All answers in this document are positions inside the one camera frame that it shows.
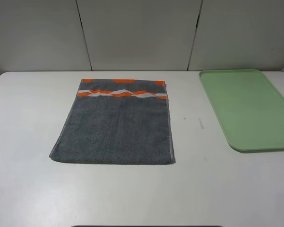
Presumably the grey towel with orange pattern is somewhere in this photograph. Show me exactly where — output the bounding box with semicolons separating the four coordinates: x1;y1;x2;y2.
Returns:
50;79;175;165

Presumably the light green plastic tray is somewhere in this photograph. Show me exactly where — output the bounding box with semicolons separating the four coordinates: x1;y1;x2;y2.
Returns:
199;70;284;153

